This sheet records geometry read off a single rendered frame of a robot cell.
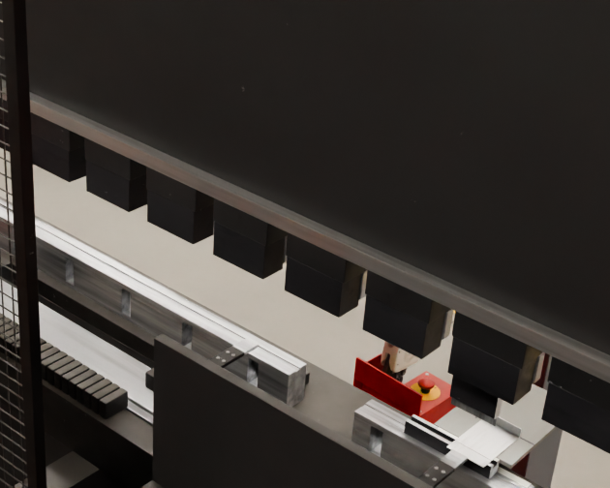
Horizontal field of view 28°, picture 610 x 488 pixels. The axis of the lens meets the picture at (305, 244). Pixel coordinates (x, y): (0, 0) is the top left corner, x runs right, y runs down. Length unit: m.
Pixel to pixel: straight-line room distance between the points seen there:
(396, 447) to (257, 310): 2.19
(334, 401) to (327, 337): 1.80
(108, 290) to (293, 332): 1.65
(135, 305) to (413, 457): 0.80
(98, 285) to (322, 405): 0.65
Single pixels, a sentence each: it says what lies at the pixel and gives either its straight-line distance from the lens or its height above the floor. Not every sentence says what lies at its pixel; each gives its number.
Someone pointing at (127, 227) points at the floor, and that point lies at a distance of 5.12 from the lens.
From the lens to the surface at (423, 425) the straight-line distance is 2.45.
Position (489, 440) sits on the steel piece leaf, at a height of 1.00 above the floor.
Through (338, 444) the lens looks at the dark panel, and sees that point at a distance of 1.81.
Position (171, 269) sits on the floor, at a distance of 4.82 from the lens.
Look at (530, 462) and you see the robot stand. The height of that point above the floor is 0.44.
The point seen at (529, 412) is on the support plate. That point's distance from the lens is 2.52.
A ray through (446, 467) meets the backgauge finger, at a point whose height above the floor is 1.01.
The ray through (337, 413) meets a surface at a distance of 2.64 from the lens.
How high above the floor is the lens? 2.47
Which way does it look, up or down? 29 degrees down
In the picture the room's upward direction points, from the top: 5 degrees clockwise
